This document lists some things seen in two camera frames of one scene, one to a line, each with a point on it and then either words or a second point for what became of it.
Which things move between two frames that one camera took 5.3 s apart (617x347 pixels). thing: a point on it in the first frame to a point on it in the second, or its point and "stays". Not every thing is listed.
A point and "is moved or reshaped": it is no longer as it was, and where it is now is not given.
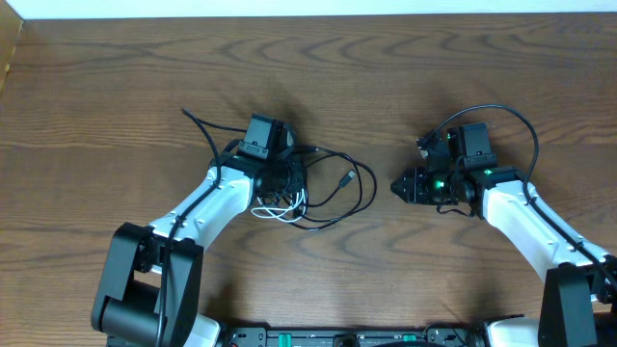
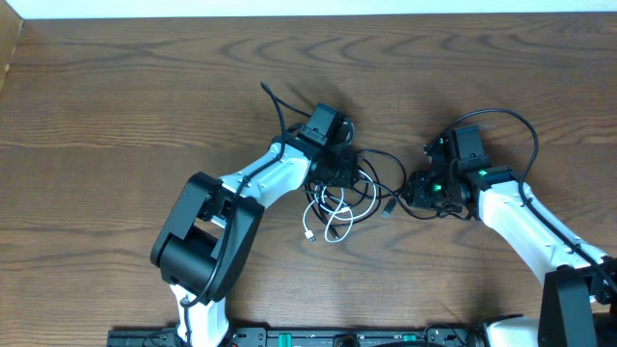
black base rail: (356, 337) stays
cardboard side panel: (11, 27) stays
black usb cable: (366, 180) is moved or reshaped
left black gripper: (278, 180) to (340, 170)
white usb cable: (287, 213) to (308, 234)
